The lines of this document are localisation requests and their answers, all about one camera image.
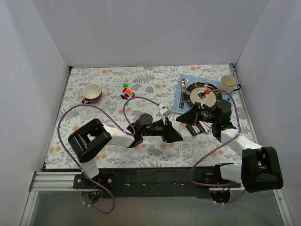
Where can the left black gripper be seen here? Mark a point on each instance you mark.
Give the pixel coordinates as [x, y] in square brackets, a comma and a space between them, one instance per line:
[166, 129]

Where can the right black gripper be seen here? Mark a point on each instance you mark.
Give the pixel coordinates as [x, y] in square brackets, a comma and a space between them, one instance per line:
[195, 114]

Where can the black orange highlighter body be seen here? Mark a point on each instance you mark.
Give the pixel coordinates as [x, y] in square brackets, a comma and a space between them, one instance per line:
[191, 130]

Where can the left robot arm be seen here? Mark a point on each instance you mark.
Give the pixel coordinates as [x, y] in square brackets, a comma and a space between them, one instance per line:
[90, 139]

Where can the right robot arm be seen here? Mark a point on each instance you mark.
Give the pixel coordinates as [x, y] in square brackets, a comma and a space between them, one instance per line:
[259, 169]

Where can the dark rimmed cream plate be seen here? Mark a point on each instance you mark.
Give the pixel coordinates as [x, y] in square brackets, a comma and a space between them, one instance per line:
[191, 94]

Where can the metal spoon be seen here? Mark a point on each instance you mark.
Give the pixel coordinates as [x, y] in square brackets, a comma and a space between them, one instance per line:
[183, 85]

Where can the blue checked placemat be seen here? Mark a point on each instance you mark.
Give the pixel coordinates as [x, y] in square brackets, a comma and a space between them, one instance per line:
[191, 79]

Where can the cream enamel mug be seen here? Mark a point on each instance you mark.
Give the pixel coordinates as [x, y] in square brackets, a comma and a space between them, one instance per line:
[228, 84]

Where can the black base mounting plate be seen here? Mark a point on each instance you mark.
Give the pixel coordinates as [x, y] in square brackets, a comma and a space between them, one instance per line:
[157, 182]

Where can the red white mug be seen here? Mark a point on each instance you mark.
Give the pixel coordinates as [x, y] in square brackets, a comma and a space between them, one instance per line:
[92, 94]

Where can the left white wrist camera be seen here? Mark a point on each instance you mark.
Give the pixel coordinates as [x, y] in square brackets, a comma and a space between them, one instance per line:
[164, 111]

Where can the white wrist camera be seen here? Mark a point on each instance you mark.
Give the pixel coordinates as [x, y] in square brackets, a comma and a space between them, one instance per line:
[203, 95]
[164, 111]

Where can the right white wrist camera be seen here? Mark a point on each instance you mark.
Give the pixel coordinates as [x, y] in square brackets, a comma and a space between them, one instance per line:
[203, 95]

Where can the aluminium frame rail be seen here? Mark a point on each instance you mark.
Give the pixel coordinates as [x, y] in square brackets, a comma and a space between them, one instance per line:
[56, 198]

